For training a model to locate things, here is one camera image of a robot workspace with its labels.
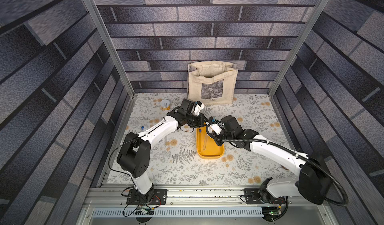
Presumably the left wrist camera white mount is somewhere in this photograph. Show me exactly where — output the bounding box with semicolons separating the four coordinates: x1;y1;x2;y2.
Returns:
193;101;205;116

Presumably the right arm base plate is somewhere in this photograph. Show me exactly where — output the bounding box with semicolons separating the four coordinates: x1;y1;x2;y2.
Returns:
244;188;286;205

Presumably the beige canvas tote bag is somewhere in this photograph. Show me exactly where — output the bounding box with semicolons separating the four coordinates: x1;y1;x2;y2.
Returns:
187;61;238;105

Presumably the aluminium mounting rail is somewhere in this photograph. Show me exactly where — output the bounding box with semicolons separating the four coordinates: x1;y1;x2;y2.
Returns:
76;185;338;225

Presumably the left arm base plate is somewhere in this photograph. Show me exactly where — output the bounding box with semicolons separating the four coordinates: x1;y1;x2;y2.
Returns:
126;189;168;206

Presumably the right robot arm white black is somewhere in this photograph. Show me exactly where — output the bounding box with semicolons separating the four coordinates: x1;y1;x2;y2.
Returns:
207;115;332;205

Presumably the left controller board with wires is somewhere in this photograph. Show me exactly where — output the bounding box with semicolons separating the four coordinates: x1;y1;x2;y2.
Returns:
122;196;162;223

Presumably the white wipe cloth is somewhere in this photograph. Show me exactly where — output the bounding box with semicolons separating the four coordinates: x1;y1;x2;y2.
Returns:
207;125;215;135

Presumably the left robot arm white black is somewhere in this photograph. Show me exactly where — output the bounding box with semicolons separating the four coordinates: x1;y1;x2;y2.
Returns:
117;98;207;204

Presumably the black corrugated cable conduit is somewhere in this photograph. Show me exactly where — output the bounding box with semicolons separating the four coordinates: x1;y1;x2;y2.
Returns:
205;121;349;207

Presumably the yellow plastic tray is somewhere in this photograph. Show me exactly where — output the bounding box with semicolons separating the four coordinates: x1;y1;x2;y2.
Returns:
196;127;225;159

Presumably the right controller board green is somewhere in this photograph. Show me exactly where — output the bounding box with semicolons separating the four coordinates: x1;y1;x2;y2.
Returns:
262;206;282;223

